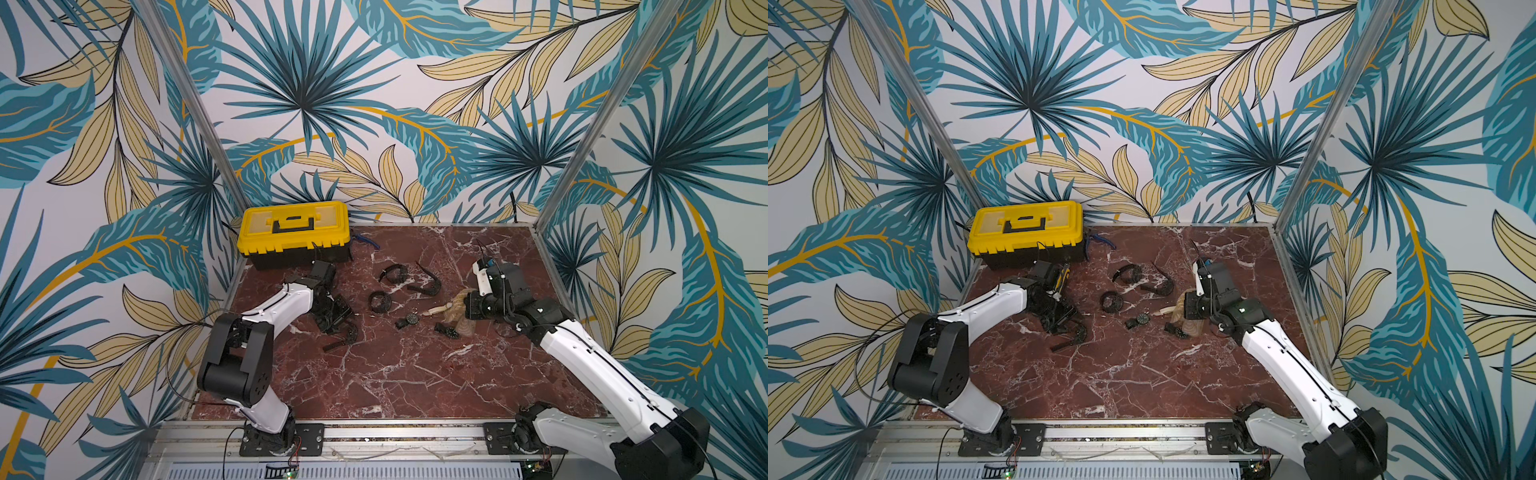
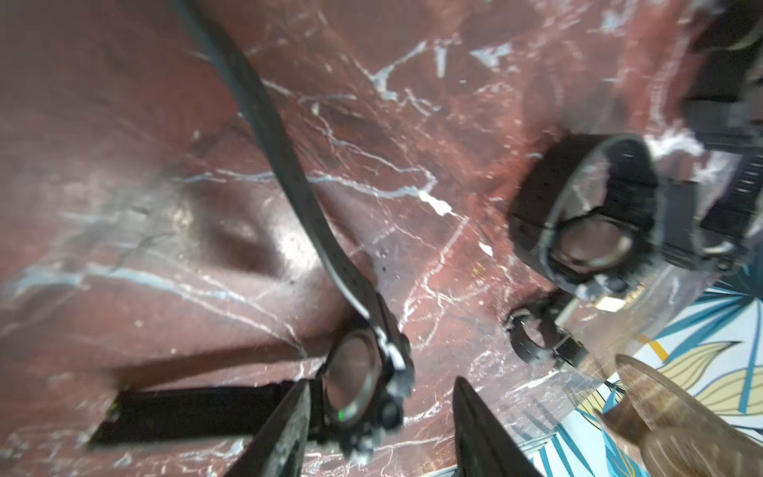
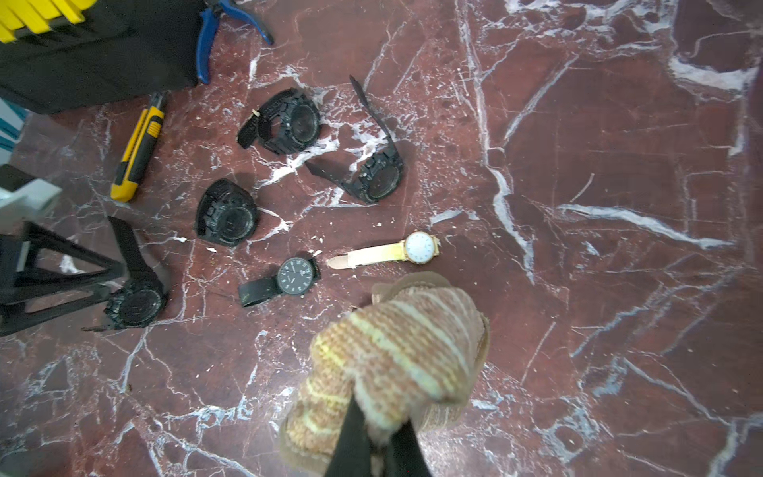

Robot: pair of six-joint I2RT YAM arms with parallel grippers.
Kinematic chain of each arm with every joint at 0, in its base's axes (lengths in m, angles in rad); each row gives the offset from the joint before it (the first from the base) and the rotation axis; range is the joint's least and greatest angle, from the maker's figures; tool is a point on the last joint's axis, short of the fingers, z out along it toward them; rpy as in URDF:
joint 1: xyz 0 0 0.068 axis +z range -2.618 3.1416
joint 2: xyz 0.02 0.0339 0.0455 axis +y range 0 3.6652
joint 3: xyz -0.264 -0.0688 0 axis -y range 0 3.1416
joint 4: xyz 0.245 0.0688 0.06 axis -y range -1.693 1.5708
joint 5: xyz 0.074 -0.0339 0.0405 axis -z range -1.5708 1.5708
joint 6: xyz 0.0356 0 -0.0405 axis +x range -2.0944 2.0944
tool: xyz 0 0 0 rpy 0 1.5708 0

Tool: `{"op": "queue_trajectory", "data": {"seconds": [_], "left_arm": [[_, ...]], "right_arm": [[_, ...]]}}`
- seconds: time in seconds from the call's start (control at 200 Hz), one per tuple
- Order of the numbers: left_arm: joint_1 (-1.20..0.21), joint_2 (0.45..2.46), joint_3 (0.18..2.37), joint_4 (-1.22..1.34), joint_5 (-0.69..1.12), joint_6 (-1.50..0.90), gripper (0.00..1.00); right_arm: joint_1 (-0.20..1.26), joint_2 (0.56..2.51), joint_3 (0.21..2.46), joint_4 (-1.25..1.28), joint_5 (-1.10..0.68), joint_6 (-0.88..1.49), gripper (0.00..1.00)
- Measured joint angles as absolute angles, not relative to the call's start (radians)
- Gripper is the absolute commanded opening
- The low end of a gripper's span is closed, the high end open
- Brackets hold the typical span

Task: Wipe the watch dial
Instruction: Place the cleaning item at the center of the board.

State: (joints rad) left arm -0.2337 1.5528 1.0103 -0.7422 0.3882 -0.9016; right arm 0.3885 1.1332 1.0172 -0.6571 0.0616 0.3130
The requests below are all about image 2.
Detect cream strap watch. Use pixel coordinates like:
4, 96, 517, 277
592, 287, 644, 313

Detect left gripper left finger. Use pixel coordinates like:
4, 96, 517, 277
226, 381, 311, 477

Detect beige striped cloth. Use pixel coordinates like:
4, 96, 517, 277
595, 355, 762, 476

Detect dark long strap watch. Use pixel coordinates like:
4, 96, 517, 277
87, 1, 414, 464

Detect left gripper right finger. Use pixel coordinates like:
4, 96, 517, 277
452, 377, 542, 477

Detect black watch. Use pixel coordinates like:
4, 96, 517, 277
508, 133, 663, 294

